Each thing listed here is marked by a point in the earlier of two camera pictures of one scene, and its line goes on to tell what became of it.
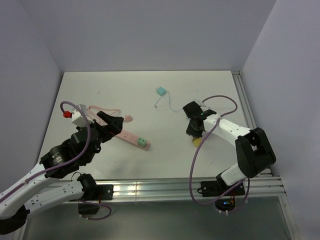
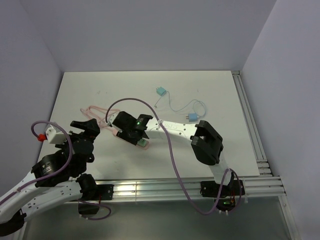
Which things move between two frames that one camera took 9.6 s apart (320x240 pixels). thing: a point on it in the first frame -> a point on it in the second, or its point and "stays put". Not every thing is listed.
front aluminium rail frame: x=176 y=188 stays put
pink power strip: x=131 y=139 stays put
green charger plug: x=141 y=142 stays put
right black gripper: x=190 y=131 -> x=123 y=135
